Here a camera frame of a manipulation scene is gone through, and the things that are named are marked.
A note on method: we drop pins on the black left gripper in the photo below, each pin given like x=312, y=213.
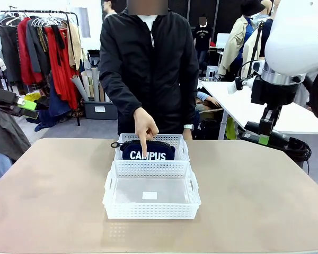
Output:
x=2, y=94

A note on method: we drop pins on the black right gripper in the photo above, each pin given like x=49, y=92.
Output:
x=273, y=91

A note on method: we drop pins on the navy Campus zip pouch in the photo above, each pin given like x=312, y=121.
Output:
x=151, y=154

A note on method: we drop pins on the person left forearm black sleeve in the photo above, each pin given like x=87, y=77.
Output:
x=189, y=108

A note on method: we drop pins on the person right forearm black sleeve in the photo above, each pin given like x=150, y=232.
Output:
x=116, y=92

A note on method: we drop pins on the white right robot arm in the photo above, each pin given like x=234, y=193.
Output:
x=294, y=34

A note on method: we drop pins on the seated background person hand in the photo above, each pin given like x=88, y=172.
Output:
x=214, y=101

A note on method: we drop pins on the person left hand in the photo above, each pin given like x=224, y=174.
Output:
x=188, y=135

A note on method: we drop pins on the person right hand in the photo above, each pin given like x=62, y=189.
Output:
x=145, y=124

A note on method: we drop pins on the yellow green bag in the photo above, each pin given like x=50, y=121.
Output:
x=33, y=97

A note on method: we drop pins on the black equipment base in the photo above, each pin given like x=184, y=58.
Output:
x=281, y=137

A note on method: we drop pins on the blue denim garment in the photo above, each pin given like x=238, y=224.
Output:
x=55, y=105

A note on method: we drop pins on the white work table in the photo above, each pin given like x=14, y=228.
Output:
x=236, y=105

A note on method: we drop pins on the red hanging dress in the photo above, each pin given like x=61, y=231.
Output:
x=65, y=79

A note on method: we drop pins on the red hanging coat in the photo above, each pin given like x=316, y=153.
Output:
x=24, y=53

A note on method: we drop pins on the dark grey hanging dress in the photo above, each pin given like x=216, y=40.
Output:
x=9, y=53

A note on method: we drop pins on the grey hanging jacket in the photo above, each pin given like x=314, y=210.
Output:
x=35, y=47

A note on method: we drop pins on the beige paper roll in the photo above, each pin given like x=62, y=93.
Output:
x=86, y=84

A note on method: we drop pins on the tall grey paper roll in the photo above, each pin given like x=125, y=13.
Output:
x=95, y=84

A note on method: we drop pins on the grey storage box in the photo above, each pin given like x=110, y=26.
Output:
x=100, y=110

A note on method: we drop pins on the black hanging scarf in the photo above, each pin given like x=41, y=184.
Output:
x=58, y=42

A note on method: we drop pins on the white computer tower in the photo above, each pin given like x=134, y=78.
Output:
x=212, y=73

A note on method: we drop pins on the beige hanging jacket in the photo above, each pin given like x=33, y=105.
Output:
x=75, y=47

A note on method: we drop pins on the black tripod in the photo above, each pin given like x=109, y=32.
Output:
x=257, y=45

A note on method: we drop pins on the white smartwatch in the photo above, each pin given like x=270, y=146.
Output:
x=188, y=127

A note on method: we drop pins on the mannequin with beige trench coat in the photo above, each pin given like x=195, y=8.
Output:
x=236, y=39

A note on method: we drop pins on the white perforated plastic basket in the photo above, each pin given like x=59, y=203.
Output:
x=151, y=209
x=181, y=148

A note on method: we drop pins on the white monitor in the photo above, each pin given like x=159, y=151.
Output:
x=222, y=39

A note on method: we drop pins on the red cloth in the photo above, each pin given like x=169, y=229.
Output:
x=212, y=44

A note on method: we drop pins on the black clothes rack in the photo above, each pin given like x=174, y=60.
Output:
x=29, y=11

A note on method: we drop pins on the background person black t-shirt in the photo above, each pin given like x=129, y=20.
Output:
x=202, y=37

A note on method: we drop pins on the person torso black jacket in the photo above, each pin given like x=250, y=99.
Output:
x=159, y=66

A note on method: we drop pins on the background person dark hair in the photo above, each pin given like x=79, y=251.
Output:
x=110, y=8

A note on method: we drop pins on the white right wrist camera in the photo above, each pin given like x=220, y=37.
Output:
x=250, y=82

